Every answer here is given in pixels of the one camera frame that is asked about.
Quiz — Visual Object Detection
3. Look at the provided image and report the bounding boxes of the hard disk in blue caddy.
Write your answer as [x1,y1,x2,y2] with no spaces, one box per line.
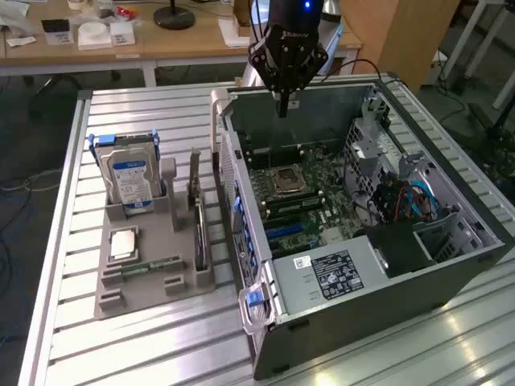
[87,129,160,220]

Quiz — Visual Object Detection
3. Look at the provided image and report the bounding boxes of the CPU socket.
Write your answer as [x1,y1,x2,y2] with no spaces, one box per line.
[271,164,311,198]

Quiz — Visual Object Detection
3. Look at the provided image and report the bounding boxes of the white box with black top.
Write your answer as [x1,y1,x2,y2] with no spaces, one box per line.
[41,18,74,46]

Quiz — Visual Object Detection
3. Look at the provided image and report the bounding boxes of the white floor cable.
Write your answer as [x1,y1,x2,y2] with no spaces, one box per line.
[0,167,62,193]

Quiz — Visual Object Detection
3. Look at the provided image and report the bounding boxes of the installed RAM stick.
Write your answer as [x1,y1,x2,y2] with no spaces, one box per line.
[263,195,325,220]

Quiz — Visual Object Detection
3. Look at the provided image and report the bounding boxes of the black fan shroud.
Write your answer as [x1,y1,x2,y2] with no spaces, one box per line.
[365,223,435,278]

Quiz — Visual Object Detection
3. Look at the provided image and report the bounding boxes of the grey parts rack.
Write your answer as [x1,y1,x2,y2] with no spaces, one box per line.
[93,156,218,322]

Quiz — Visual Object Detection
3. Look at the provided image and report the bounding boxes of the white paper stack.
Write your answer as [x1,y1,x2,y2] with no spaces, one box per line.
[218,18,253,48]

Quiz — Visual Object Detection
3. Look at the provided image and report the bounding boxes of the plain white box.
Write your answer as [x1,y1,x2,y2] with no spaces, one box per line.
[109,22,136,47]

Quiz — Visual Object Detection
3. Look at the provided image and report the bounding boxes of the grey power supply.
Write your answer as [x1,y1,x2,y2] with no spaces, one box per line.
[273,236,389,314]

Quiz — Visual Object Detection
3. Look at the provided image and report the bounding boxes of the silver CPU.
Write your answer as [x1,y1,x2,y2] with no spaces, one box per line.
[109,231,136,261]

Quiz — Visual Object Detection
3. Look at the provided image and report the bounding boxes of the wooden cabinet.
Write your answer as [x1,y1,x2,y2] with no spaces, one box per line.
[340,0,462,92]

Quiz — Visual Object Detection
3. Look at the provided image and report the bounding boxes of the white box with bowl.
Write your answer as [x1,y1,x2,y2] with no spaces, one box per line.
[77,23,112,51]

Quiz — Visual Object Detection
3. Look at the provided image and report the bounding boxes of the black chair base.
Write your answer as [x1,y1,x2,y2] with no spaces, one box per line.
[23,72,122,120]

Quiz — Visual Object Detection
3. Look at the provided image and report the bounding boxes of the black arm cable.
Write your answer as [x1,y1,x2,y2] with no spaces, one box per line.
[248,0,271,43]

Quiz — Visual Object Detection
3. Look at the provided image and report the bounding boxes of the clear plastic bag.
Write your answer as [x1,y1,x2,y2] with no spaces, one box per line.
[0,0,41,37]

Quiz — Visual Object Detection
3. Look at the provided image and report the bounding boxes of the silver drive cage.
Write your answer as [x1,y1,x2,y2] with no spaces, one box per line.
[344,95,438,224]

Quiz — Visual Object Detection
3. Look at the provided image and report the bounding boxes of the blue expansion slot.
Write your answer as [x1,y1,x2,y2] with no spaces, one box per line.
[265,223,306,241]

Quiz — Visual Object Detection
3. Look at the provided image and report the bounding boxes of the blue wire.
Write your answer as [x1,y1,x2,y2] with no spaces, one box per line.
[405,181,440,221]

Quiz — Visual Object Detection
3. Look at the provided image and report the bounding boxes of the white desk frame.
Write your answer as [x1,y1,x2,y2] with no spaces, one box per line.
[442,0,515,109]

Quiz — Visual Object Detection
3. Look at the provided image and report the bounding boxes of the graphics card with metal bracket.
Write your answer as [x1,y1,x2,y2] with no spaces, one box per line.
[187,147,212,271]

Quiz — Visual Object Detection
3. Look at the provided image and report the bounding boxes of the wooden desk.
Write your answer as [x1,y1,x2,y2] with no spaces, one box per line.
[0,0,363,77]

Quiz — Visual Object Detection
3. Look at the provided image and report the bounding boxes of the black floor stand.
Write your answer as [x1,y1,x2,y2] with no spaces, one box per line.
[468,102,515,178]

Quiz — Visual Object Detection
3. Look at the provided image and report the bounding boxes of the black table cable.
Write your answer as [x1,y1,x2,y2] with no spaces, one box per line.
[328,59,406,84]

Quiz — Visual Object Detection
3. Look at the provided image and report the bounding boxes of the brown cardboard box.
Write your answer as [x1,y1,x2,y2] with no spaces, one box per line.
[233,0,253,27]

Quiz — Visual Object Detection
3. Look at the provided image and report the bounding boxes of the blue floor cable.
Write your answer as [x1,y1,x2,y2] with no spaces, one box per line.
[0,188,34,347]

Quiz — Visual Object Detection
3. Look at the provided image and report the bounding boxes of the green RAM stick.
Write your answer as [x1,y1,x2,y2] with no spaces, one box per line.
[120,259,178,277]

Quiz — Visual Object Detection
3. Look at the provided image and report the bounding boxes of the black lamp base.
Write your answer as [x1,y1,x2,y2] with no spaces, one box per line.
[153,0,196,30]

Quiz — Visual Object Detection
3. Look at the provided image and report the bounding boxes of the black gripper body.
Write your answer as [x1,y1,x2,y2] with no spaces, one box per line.
[267,0,323,94]

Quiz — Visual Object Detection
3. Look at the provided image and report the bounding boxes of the silver disk bay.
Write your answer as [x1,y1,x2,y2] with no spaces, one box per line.
[413,211,490,265]

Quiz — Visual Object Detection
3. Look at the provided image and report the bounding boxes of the dark grey PC case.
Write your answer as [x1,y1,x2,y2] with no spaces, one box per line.
[209,78,509,382]

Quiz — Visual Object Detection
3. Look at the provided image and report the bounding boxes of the green motherboard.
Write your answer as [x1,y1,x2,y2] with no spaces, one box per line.
[241,132,371,258]

